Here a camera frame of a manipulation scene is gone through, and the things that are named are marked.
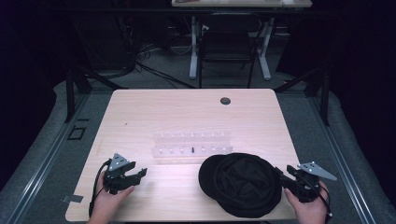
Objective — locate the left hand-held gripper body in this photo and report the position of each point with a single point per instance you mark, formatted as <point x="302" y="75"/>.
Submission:
<point x="115" y="179"/>

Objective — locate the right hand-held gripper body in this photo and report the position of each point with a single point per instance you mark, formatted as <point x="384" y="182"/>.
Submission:
<point x="306" y="186"/>

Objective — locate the black hat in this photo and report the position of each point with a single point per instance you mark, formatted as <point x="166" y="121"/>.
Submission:
<point x="241" y="185"/>

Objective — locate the person's left hand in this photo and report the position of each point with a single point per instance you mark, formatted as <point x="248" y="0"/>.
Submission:
<point x="107" y="202"/>

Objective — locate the person's right hand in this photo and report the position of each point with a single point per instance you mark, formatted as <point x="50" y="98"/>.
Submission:
<point x="306" y="211"/>

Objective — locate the grey tape strip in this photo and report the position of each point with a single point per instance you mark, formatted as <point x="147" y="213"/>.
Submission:
<point x="72" y="198"/>

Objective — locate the clear acrylic rack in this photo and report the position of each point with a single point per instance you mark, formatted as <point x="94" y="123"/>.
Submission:
<point x="193" y="143"/>

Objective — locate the black metal stand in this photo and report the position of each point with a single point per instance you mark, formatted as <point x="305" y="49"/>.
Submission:
<point x="324" y="96"/>
<point x="71" y="93"/>

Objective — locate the round black table grommet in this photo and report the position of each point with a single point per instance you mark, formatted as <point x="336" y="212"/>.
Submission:
<point x="225" y="100"/>

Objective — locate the white-legged desk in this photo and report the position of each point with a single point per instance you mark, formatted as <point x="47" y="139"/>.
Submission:
<point x="194" y="46"/>

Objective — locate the black chair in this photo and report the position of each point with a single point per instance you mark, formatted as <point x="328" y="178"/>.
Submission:
<point x="229" y="46"/>

